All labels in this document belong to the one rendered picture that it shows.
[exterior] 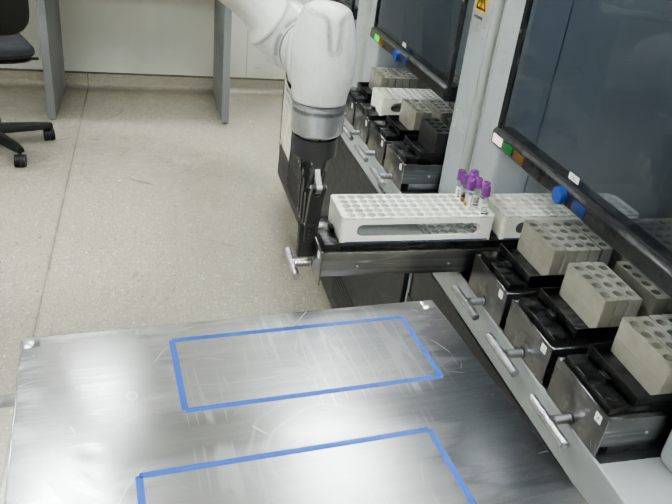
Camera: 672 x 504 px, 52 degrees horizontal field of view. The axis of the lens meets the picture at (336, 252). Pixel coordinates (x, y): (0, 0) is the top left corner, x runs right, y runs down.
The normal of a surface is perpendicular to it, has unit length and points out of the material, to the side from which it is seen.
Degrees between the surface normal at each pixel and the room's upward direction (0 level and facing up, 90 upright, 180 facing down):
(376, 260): 90
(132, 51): 90
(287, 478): 0
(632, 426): 90
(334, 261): 90
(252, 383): 0
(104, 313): 0
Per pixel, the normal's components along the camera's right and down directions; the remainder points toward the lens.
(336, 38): 0.32, 0.36
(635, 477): 0.11, -0.87
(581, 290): -0.97, 0.02
